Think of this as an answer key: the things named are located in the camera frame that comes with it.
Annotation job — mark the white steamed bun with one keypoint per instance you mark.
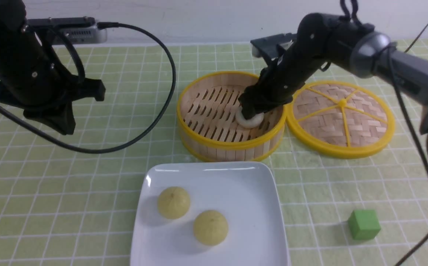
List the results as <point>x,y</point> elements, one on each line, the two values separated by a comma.
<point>253,122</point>

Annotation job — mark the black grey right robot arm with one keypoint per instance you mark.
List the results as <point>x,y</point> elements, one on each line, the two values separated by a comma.
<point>364,52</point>

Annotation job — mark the woven steamer lid yellow rim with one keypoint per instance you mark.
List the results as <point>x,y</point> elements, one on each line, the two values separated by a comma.
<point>340,119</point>

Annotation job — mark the green cube block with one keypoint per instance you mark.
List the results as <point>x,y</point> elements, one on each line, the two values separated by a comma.
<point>363,224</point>

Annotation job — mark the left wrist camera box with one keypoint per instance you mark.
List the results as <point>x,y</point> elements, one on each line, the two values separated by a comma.
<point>79,30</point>

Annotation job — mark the bamboo steamer basket yellow rims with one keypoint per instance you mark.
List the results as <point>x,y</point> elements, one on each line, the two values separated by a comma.
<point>206,118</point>

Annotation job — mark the yellow steamed bun right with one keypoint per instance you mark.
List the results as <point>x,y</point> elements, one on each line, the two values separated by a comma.
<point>210,228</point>

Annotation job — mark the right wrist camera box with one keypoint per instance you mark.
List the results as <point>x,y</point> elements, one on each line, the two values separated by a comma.
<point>272,47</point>

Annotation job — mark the yellow steamed bun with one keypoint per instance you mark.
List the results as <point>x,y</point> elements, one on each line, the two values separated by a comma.
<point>210,228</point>
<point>173,202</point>

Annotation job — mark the yellow steamed bun left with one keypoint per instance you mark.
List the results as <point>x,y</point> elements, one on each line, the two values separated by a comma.
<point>173,202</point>

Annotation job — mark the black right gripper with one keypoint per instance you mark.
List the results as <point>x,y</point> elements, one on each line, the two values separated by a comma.
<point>285,75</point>

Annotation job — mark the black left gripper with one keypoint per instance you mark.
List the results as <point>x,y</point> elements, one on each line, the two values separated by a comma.
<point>46,96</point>

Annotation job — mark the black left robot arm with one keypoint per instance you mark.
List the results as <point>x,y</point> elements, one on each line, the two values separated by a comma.
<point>25,48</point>

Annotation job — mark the green checkered tablecloth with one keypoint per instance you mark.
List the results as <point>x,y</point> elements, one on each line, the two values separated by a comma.
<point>60,208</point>

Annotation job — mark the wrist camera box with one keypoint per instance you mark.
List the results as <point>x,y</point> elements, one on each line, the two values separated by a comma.
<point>272,47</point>
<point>79,30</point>

